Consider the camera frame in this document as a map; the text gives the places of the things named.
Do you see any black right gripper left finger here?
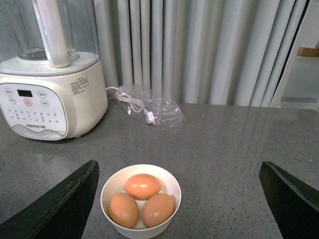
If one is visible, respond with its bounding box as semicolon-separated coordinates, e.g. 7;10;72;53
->
0;160;99;239

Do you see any brown cardboard box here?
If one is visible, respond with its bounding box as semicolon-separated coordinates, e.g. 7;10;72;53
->
297;47;319;57

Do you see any brown egg front right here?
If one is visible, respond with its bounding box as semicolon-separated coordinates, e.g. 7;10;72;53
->
142;193;175;228

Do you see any white soy milk blender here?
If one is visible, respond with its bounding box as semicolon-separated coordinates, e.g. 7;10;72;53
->
0;0;108;140

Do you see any white round bowl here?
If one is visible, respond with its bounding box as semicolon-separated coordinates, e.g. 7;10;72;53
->
100;164;181;239

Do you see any white power cable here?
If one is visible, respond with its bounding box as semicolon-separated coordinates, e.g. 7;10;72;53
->
105;86;156;124

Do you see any clear plastic bag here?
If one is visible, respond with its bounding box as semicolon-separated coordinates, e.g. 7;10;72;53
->
111;85;186;128

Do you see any brown egg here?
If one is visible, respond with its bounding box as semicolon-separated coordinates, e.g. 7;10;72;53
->
125;174;161;201
108;192;139;229
142;193;175;228

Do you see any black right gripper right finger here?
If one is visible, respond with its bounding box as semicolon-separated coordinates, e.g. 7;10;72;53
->
259;161;319;239

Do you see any brown egg front left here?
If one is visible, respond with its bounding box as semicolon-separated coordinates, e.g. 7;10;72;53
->
108;192;139;229

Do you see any grey curtain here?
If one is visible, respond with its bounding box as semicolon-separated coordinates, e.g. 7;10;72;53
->
94;0;311;107

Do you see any brown egg at back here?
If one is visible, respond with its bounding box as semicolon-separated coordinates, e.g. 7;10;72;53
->
125;174;161;201

